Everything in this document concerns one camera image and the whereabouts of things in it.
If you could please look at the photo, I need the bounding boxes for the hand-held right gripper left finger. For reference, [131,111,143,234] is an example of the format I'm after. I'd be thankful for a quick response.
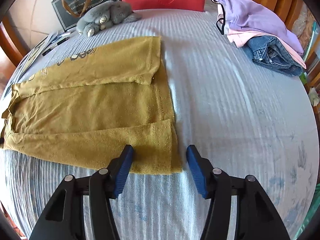
[29,144,134,240]

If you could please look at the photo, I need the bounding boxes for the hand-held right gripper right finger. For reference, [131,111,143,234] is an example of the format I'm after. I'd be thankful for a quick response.
[186,144,292,240]

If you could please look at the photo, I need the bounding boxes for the mustard yellow cartoon shirt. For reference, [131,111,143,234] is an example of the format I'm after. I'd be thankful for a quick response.
[0,36,182,175]

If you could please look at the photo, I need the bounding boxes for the pale blue striped bedsheet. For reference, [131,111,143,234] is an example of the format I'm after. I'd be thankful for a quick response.
[0,10,313,240]

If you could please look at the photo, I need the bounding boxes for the folded blue jeans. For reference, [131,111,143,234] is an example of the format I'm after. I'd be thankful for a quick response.
[242,35,303,77]

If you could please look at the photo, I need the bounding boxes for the folded pink garment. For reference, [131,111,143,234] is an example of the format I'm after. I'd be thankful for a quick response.
[217,5,307,69]

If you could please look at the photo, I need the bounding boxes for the black pen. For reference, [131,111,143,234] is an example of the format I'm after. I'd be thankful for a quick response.
[42,37,71,57]

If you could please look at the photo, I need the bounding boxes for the printed sheet with dark blocks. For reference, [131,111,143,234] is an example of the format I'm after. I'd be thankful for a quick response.
[0,62,28,100]

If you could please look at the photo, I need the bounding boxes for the printed sheet with golden panel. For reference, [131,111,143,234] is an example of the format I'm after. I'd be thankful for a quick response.
[25,31,59,63]

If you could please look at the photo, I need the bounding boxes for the grey plush toy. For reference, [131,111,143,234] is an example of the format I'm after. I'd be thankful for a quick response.
[76,0,142,37]

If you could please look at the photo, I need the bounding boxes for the white black-trimmed garment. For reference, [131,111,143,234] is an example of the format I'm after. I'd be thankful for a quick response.
[209,0,232,35]

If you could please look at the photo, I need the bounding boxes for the folded purple shirt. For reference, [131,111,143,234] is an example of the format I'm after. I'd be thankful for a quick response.
[212,0,304,54]

